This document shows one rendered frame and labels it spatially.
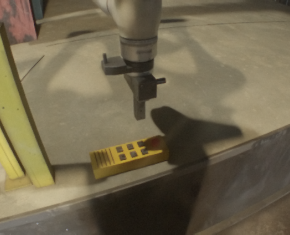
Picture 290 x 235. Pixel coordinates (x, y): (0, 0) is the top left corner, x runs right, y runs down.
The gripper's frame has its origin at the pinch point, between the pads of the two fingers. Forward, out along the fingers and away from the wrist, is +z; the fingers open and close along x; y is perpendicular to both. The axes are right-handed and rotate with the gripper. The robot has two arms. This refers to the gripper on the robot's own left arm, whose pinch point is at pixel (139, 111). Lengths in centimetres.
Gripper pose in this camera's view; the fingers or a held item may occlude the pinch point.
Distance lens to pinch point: 66.6
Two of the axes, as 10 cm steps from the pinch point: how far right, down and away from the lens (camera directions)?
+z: 0.0, 7.8, 6.2
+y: 9.4, -2.1, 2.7
